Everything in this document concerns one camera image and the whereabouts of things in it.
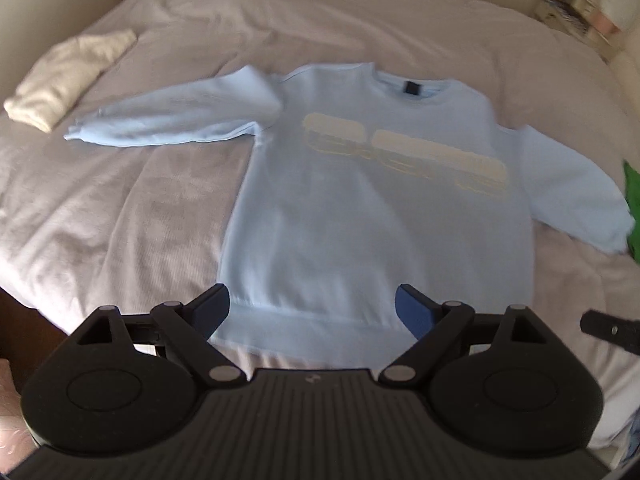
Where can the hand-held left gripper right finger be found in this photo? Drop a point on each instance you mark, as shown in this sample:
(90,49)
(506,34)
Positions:
(411,310)

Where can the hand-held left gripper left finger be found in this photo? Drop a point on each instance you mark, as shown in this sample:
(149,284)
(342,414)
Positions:
(214,306)

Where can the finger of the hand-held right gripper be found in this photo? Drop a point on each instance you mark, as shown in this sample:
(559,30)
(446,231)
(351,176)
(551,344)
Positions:
(611,331)

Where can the light blue printed sweatshirt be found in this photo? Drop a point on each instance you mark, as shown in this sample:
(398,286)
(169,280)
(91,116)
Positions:
(370,220)

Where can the green cloth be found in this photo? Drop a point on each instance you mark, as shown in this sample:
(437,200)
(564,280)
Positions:
(633,210)

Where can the bed with pale pink sheet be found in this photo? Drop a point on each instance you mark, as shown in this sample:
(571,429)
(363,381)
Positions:
(125,220)

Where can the folded cream cloth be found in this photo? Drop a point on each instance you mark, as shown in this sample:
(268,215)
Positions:
(65,76)

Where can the stack of magazines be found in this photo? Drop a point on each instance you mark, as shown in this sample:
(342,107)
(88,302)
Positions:
(562,9)

